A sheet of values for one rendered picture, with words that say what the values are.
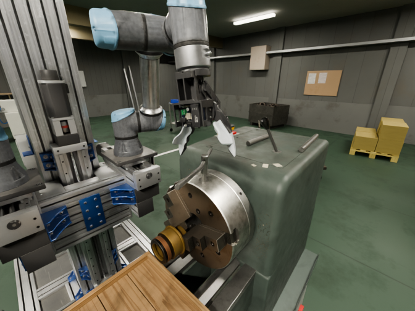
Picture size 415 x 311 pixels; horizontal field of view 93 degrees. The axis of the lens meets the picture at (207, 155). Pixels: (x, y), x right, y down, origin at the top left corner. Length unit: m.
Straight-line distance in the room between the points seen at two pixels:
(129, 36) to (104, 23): 0.05
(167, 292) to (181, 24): 0.75
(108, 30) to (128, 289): 0.75
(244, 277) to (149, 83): 0.89
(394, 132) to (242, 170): 4.69
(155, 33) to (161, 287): 0.75
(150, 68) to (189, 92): 0.54
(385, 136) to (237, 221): 4.80
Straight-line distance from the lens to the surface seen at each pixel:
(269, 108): 6.69
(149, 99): 1.02
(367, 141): 5.25
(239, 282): 0.83
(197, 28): 0.45
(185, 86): 0.42
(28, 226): 0.94
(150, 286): 0.81
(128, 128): 1.06
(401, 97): 7.01
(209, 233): 0.61
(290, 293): 1.26
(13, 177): 1.01
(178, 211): 0.66
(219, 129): 0.45
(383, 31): 7.12
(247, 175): 0.68
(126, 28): 0.52
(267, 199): 0.66
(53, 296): 1.87
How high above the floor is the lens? 1.54
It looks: 21 degrees down
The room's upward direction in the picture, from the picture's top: straight up
